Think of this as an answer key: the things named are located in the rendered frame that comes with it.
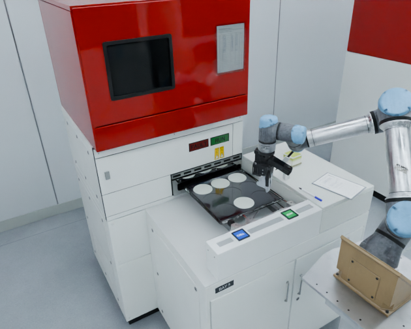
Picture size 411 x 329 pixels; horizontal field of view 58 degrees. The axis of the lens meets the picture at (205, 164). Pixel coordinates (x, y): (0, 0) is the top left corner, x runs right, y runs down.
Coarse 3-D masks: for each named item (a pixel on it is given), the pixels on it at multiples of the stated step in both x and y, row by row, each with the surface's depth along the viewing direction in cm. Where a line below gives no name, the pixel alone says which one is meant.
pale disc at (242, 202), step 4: (236, 200) 185; (240, 200) 185; (244, 200) 185; (248, 200) 185; (252, 200) 184; (236, 204) 182; (240, 204) 182; (244, 204) 182; (248, 204) 182; (252, 204) 182; (244, 208) 179
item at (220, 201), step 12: (228, 180) 202; (252, 180) 201; (192, 192) 193; (216, 192) 192; (228, 192) 192; (240, 192) 192; (252, 192) 191; (264, 192) 191; (204, 204) 183; (216, 204) 182; (228, 204) 182; (216, 216) 174; (228, 216) 174
